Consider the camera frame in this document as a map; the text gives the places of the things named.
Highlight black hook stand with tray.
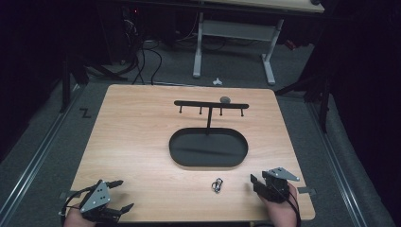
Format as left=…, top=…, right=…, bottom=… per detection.
left=168, top=99, right=251, bottom=168

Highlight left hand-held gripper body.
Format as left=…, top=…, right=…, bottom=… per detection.
left=78, top=179, right=125, bottom=223

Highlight white-legged desk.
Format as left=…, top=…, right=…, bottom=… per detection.
left=192, top=0, right=325, bottom=86

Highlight person's right hand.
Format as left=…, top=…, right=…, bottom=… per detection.
left=257, top=182, right=299, bottom=227

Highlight person's left hand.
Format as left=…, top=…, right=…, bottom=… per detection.
left=63, top=203, right=97, bottom=227

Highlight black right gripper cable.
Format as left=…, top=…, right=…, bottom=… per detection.
left=271, top=180, right=303, bottom=227

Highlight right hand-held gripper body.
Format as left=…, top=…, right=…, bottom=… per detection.
left=260, top=166, right=301, bottom=203

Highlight black floor cables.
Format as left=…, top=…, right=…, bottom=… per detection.
left=121, top=9, right=165, bottom=86

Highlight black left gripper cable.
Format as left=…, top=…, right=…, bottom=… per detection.
left=60, top=184, right=97, bottom=221

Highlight black metal stand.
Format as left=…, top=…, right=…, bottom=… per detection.
left=60, top=51, right=129, bottom=114
left=273, top=70, right=333, bottom=134

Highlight metal floor rail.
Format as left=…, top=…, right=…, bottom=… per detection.
left=305, top=100, right=369, bottom=227
left=0, top=84, right=83, bottom=222

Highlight small metal key ring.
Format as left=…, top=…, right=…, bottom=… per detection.
left=211, top=177, right=224, bottom=194

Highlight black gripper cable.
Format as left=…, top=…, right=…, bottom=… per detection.
left=60, top=184, right=97, bottom=221
left=271, top=180, right=303, bottom=227

